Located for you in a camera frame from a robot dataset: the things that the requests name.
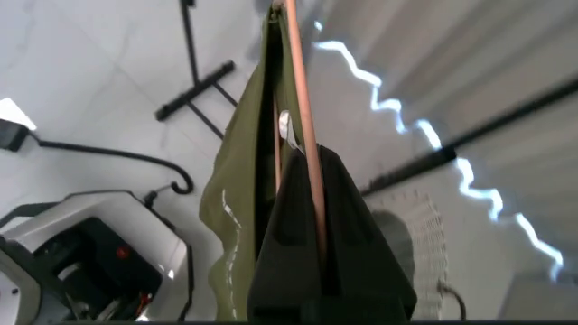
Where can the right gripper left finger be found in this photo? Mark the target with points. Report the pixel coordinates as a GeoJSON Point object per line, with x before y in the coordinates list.
{"type": "Point", "coordinates": [289, 271]}

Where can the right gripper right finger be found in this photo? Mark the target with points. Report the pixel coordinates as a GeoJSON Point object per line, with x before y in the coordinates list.
{"type": "Point", "coordinates": [361, 280]}

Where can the green garment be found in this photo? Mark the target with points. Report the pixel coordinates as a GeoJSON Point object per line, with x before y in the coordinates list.
{"type": "Point", "coordinates": [235, 180]}

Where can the pink clothes hanger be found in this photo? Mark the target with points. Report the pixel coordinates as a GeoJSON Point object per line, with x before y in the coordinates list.
{"type": "Point", "coordinates": [306, 113]}

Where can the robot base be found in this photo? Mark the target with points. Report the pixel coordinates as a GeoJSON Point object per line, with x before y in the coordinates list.
{"type": "Point", "coordinates": [90, 262]}

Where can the white laundry basket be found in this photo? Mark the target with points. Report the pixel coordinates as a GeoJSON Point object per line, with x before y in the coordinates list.
{"type": "Point", "coordinates": [429, 234]}

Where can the black clothes rack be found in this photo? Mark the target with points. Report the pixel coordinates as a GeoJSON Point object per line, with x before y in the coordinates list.
{"type": "Point", "coordinates": [194, 91]}

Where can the white curtain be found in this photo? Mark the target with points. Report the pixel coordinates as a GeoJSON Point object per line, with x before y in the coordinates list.
{"type": "Point", "coordinates": [496, 54]}

